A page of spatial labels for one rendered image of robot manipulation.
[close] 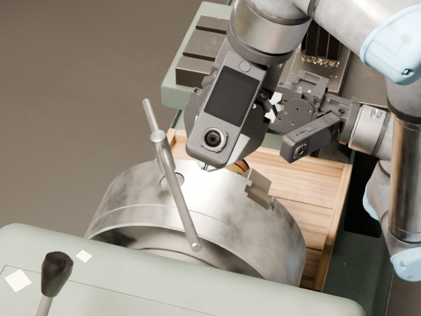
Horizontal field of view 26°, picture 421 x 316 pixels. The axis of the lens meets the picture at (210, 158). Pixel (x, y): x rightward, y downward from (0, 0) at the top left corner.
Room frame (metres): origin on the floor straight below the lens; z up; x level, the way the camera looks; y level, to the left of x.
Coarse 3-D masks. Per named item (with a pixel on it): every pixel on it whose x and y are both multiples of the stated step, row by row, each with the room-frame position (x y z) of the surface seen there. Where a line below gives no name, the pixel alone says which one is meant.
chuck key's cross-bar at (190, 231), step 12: (144, 108) 0.92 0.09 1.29; (156, 120) 0.89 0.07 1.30; (168, 156) 0.81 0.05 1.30; (168, 168) 0.79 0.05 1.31; (168, 180) 0.76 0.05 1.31; (180, 192) 0.73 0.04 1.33; (180, 204) 0.70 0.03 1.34; (180, 216) 0.68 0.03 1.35; (192, 228) 0.65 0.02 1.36; (192, 240) 0.62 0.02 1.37
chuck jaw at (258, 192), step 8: (248, 176) 0.87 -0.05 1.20; (256, 176) 0.88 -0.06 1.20; (264, 176) 0.88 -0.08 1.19; (256, 184) 0.87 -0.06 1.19; (264, 184) 0.87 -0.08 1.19; (248, 192) 0.83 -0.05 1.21; (256, 192) 0.84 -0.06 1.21; (264, 192) 0.84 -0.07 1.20; (256, 200) 0.83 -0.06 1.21; (264, 200) 0.83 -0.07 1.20; (264, 208) 0.82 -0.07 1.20; (272, 208) 0.82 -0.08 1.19
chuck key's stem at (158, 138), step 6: (156, 132) 0.84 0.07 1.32; (162, 132) 0.84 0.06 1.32; (150, 138) 0.83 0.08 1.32; (156, 138) 0.83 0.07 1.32; (162, 138) 0.83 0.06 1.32; (156, 144) 0.83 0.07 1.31; (162, 144) 0.83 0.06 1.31; (168, 144) 0.83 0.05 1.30; (156, 150) 0.83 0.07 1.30; (168, 150) 0.83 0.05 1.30; (156, 156) 0.83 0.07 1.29; (174, 162) 0.84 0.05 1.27; (162, 168) 0.83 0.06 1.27; (174, 168) 0.83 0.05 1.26; (168, 186) 0.83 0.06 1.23
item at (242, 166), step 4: (244, 160) 1.00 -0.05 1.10; (232, 164) 0.98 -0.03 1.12; (236, 164) 0.99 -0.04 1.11; (240, 164) 0.99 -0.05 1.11; (244, 164) 0.99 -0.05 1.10; (224, 168) 0.97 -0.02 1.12; (228, 168) 0.97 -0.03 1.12; (232, 168) 0.97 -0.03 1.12; (236, 168) 0.97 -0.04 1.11; (240, 168) 0.98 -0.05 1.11; (244, 168) 0.99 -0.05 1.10; (248, 168) 1.00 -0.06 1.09; (240, 172) 0.97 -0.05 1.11
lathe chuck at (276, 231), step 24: (144, 168) 0.88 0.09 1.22; (192, 168) 0.86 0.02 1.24; (120, 192) 0.84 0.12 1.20; (144, 192) 0.82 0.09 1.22; (168, 192) 0.81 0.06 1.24; (192, 192) 0.81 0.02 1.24; (216, 192) 0.81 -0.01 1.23; (240, 192) 0.82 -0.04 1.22; (96, 216) 0.83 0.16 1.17; (216, 216) 0.78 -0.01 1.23; (240, 216) 0.78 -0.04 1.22; (264, 216) 0.80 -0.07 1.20; (288, 216) 0.82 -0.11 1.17; (264, 240) 0.77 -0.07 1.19; (288, 240) 0.79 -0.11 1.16; (288, 264) 0.76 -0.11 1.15
